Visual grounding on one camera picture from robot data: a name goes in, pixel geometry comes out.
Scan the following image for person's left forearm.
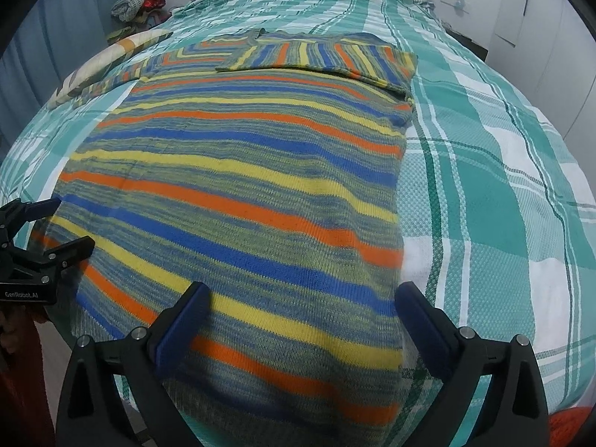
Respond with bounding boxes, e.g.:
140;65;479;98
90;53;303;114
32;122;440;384
0;306;50;447

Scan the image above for blue curtain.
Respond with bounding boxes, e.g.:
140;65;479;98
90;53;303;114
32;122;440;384
0;0;107;150

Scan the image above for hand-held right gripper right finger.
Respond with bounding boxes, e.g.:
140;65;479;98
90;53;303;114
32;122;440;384
395;281;551;447

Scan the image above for green plaid bedspread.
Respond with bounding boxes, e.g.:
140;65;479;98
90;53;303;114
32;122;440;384
0;0;596;431

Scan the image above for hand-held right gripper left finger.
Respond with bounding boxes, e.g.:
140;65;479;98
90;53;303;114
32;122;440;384
57;281;211;447

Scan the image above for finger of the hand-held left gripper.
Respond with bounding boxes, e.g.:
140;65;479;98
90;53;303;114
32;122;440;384
0;197;63;243
12;236;96;281

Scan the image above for striped knit sweater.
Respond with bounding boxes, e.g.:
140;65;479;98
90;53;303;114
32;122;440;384
29;28;420;447

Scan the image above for person's orange fleece pants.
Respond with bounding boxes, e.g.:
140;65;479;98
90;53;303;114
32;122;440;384
548;405;596;439

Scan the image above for white wardrobe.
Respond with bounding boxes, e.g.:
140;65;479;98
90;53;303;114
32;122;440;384
484;0;596;161

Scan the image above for patterned cream throw pillow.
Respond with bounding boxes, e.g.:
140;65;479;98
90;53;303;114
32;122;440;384
45;30;174;109

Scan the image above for pile of clothes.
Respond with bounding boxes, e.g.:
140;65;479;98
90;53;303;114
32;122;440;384
108;0;180;45

